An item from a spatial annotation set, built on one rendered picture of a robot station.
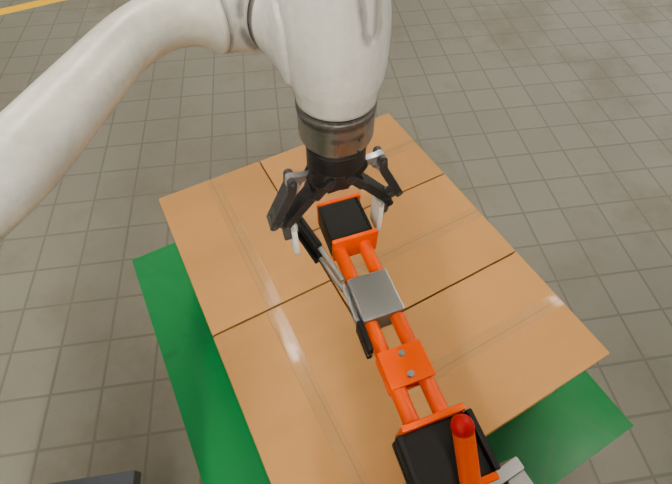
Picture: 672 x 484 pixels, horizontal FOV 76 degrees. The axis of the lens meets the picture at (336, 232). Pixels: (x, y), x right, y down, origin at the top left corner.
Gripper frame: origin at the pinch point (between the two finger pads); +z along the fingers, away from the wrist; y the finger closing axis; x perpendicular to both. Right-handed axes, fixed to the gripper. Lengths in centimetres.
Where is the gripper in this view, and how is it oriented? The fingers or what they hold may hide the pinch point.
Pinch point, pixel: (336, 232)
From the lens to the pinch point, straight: 68.9
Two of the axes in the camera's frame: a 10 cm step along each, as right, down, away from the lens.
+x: -3.3, -7.7, 5.4
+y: 9.4, -2.7, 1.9
